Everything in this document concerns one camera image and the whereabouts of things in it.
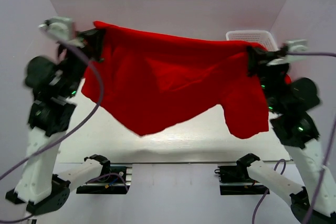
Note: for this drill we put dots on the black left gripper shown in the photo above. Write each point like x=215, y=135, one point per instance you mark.
x=94, y=39

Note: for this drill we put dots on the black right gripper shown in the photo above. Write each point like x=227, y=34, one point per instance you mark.
x=257, y=59

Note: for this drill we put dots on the red t shirt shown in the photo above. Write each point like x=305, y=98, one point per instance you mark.
x=287, y=79
x=154, y=81

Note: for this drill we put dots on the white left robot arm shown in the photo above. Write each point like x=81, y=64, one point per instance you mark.
x=52, y=85

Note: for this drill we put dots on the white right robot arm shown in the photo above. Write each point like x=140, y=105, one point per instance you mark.
x=313, y=201

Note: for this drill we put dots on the red t shirt in basket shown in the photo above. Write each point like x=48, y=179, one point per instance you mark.
x=287, y=79

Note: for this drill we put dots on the white plastic laundry basket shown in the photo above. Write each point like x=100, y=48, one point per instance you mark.
x=262, y=37

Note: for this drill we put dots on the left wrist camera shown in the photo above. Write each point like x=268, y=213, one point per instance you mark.
x=61, y=29

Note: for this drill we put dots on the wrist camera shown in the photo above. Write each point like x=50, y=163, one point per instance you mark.
x=61, y=29
x=291, y=51

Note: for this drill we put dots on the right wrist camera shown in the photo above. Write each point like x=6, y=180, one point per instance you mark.
x=291, y=51

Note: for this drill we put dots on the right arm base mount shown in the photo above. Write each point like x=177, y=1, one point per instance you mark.
x=232, y=182

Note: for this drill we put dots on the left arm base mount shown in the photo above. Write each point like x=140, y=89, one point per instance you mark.
x=116, y=181

